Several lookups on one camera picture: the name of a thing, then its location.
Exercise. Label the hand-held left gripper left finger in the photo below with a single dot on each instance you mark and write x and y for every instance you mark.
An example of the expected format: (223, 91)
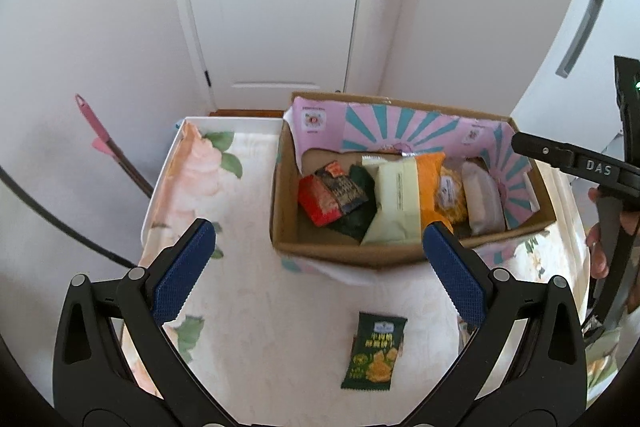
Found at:
(182, 272)

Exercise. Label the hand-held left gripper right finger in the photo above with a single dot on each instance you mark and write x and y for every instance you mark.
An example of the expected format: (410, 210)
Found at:
(457, 277)

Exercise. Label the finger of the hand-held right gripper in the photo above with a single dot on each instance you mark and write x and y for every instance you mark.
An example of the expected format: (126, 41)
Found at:
(565, 154)

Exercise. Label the yellow snack packet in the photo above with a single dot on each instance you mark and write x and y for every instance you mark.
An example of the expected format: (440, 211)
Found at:
(452, 204)

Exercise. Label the white translucent snack packet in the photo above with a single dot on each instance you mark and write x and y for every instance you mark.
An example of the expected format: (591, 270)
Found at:
(482, 202)

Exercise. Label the pale green snack packet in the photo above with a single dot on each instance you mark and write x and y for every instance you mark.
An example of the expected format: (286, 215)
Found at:
(395, 202)

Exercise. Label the orange snack packet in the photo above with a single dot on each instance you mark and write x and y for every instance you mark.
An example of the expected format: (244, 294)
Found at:
(431, 179)

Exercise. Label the green packet with yellow picture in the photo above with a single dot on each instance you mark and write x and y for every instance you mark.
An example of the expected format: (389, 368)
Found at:
(372, 347)

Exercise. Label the plain dark green snack packet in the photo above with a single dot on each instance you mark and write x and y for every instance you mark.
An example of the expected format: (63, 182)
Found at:
(361, 219)

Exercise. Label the cardboard box with pink flaps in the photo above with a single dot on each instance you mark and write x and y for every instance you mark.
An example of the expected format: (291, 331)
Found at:
(325, 252)

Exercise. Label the black and gold snack packet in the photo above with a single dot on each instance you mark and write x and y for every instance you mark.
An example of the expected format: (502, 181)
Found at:
(345, 192)

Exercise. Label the red snack packet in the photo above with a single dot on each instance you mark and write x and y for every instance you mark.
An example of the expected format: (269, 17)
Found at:
(315, 204)

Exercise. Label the person's right hand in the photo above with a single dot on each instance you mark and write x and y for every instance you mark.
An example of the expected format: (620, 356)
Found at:
(596, 252)

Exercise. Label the white rimmed table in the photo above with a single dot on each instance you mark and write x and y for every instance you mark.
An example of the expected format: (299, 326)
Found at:
(165, 172)

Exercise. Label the light green cloth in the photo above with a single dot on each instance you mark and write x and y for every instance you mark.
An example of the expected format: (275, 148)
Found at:
(607, 352)

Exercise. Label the white panelled door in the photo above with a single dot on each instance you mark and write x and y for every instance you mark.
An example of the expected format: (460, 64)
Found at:
(270, 32)

